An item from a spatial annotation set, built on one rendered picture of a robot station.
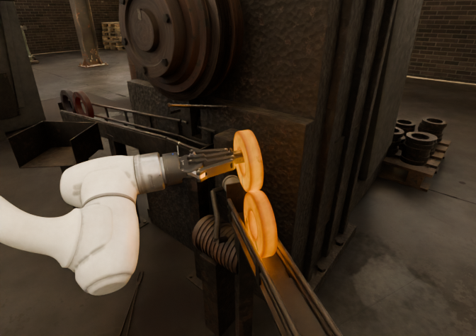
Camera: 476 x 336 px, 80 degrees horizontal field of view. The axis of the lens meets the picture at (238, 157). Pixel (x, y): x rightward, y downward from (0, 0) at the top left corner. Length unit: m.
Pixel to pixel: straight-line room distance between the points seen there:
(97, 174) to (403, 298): 1.41
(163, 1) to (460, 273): 1.78
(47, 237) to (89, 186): 0.13
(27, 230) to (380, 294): 1.42
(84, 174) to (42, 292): 1.12
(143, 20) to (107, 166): 0.49
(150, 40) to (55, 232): 0.61
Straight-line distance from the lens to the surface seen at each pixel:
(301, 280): 0.61
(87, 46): 8.06
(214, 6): 0.88
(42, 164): 1.46
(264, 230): 0.62
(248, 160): 0.64
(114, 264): 0.55
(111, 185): 0.63
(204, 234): 0.98
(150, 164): 0.65
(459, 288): 1.82
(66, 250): 0.57
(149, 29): 0.95
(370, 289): 1.61
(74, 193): 0.67
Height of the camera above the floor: 1.17
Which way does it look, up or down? 27 degrees down
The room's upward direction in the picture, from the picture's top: straight up
